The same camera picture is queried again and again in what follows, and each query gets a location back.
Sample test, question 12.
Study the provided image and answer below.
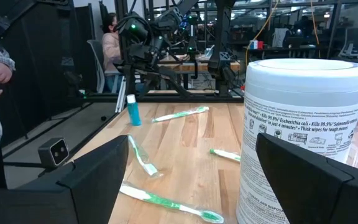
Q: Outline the small black table camera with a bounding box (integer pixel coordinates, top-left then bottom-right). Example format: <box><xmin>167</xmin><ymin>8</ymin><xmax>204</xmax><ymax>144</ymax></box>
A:
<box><xmin>37</xmin><ymin>137</ymin><xmax>70</xmax><ymax>170</ymax></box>

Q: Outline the grey office chair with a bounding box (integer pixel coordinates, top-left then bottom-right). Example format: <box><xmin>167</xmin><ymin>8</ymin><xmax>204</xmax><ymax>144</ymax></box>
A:
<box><xmin>87</xmin><ymin>39</ymin><xmax>121</xmax><ymax>94</ymax></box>

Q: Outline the black partition panel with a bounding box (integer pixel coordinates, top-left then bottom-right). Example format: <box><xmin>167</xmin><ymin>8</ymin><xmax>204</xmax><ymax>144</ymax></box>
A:
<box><xmin>0</xmin><ymin>0</ymin><xmax>96</xmax><ymax>147</ymax></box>

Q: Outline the white wipes canister yellow label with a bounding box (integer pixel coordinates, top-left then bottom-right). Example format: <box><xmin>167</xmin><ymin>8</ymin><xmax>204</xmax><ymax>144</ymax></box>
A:
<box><xmin>236</xmin><ymin>58</ymin><xmax>358</xmax><ymax>224</ymax></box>

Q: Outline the yellow hanging cable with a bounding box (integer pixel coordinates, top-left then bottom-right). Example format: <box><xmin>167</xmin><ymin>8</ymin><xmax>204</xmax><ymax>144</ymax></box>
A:
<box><xmin>245</xmin><ymin>0</ymin><xmax>280</xmax><ymax>67</ymax></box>

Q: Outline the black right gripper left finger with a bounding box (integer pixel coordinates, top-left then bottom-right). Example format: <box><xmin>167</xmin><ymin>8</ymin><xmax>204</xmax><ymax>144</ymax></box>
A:
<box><xmin>0</xmin><ymin>135</ymin><xmax>129</xmax><ymax>224</ymax></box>

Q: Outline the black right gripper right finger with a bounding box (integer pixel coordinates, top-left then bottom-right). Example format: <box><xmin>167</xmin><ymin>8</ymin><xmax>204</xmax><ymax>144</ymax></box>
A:
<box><xmin>255</xmin><ymin>133</ymin><xmax>358</xmax><ymax>224</ymax></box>

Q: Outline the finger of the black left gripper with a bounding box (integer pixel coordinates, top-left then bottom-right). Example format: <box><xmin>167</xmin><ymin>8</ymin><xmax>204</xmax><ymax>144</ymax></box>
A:
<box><xmin>122</xmin><ymin>63</ymin><xmax>137</xmax><ymax>96</ymax></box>
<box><xmin>139</xmin><ymin>70</ymin><xmax>160</xmax><ymax>97</ymax></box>

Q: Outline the green toothbrush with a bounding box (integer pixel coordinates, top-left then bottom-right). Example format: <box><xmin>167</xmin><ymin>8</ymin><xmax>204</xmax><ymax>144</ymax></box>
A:
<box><xmin>209</xmin><ymin>148</ymin><xmax>241</xmax><ymax>163</ymax></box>
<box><xmin>127</xmin><ymin>134</ymin><xmax>163</xmax><ymax>179</ymax></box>
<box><xmin>151</xmin><ymin>106</ymin><xmax>210</xmax><ymax>123</ymax></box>
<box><xmin>119</xmin><ymin>182</ymin><xmax>226</xmax><ymax>224</ymax></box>

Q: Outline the blue mouthwash bottle white cap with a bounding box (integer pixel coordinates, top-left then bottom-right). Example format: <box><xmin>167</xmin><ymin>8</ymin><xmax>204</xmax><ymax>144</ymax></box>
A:
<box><xmin>126</xmin><ymin>94</ymin><xmax>142</xmax><ymax>127</ymax></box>

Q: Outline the silver aluminium rail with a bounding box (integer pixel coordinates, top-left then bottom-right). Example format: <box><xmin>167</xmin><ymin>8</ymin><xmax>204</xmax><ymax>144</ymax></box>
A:
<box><xmin>115</xmin><ymin>76</ymin><xmax>127</xmax><ymax>113</ymax></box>

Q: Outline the neighbouring wooden table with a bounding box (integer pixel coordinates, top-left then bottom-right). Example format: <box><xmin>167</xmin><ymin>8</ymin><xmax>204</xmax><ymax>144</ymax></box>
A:
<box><xmin>158</xmin><ymin>54</ymin><xmax>241</xmax><ymax>73</ymax></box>

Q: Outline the white office chair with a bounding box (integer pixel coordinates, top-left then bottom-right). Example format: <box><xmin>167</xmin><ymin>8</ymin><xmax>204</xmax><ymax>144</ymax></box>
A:
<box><xmin>339</xmin><ymin>26</ymin><xmax>358</xmax><ymax>59</ymax></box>

